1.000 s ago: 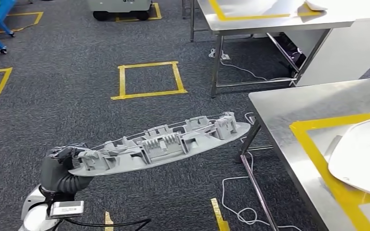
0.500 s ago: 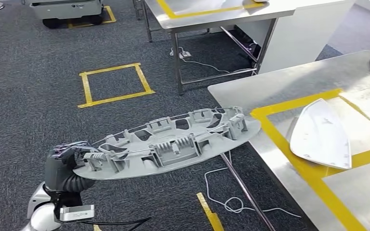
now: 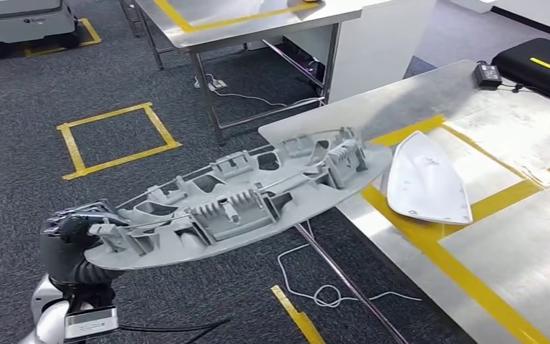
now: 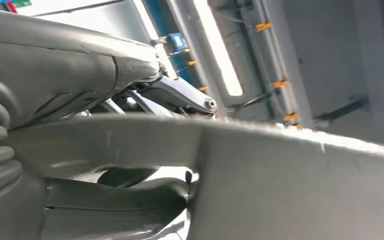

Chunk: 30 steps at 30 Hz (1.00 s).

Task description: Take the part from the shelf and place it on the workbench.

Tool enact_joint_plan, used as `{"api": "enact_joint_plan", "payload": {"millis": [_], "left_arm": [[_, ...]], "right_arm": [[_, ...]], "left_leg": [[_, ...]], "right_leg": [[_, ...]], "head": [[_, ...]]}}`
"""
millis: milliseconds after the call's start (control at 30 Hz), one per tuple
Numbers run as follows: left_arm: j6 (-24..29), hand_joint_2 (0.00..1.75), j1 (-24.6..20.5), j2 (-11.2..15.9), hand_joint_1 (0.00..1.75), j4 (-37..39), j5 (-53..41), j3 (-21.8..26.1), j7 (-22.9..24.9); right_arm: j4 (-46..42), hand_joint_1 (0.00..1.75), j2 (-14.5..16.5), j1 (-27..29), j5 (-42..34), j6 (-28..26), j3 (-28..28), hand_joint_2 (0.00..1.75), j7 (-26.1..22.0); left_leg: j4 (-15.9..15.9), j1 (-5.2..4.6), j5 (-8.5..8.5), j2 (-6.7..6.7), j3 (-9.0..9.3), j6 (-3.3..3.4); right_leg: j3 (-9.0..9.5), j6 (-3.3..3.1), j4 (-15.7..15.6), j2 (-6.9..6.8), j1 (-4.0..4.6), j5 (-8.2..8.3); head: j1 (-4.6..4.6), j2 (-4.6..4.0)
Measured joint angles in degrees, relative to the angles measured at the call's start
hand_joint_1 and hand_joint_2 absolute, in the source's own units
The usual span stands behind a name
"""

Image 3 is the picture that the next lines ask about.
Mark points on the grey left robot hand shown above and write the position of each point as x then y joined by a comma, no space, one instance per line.
59,256

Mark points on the grey plastic hubcap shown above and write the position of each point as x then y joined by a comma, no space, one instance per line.
185,254

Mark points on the grey mobile robot base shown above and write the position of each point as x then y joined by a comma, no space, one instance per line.
19,24

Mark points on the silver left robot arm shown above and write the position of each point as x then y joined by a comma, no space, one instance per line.
47,327

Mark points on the white plastic shell part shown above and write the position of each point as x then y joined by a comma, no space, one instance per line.
427,180

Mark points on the stainless steel workbench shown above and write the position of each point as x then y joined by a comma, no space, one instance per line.
517,266

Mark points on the yellow floor tape square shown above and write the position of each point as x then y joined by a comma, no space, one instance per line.
71,152

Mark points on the yellow floor tape strip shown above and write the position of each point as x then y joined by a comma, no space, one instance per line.
298,315

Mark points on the yellow tape outline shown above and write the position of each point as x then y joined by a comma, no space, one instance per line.
170,14

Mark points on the small yellow tape rectangle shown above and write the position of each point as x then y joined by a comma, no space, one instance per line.
408,129

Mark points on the white cabinet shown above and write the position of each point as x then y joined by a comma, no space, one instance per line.
379,52

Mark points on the large yellow tape rectangle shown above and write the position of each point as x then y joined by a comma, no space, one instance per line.
493,299

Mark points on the black power adapter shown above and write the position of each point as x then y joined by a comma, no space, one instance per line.
487,76

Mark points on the black carrying case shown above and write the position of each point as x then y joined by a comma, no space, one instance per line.
517,71

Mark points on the yellow floor tape frame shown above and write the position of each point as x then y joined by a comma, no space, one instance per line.
92,35

